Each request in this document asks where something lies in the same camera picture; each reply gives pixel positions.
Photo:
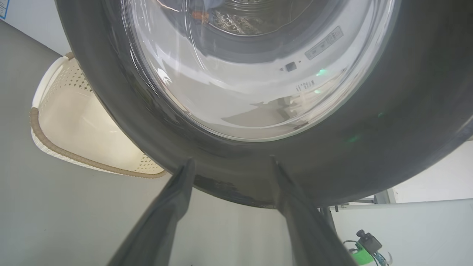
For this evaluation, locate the dark round glass washer door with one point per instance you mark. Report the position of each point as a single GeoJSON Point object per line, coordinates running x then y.
{"type": "Point", "coordinates": [406, 129]}

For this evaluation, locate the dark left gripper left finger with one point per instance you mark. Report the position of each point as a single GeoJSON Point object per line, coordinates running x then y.
{"type": "Point", "coordinates": [159, 225]}

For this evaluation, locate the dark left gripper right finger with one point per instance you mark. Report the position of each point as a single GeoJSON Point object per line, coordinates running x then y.
{"type": "Point", "coordinates": [310, 229]}

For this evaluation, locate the black square door latch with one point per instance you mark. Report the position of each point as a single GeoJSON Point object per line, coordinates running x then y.
{"type": "Point", "coordinates": [291, 66]}

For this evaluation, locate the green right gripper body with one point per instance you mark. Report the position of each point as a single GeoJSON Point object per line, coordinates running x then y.
{"type": "Point", "coordinates": [360, 255]}

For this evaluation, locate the cream perforated laundry basket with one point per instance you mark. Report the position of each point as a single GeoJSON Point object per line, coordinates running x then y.
{"type": "Point", "coordinates": [74, 122]}

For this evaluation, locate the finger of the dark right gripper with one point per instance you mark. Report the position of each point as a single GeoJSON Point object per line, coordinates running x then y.
{"type": "Point", "coordinates": [329, 220]}

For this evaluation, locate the teal right camera connector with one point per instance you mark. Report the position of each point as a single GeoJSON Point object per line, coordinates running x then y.
{"type": "Point", "coordinates": [380, 259]}

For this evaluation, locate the grey warning label strip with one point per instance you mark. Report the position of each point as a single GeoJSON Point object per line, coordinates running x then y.
{"type": "Point", "coordinates": [324, 42]}

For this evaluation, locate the white front-load washing machine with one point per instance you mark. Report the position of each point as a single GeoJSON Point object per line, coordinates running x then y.
{"type": "Point", "coordinates": [33, 26]}

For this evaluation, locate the blue energy label sticker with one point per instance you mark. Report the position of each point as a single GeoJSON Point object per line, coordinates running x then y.
{"type": "Point", "coordinates": [3, 8]}

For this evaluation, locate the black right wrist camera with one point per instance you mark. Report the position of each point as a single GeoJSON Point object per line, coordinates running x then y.
{"type": "Point", "coordinates": [368, 242]}

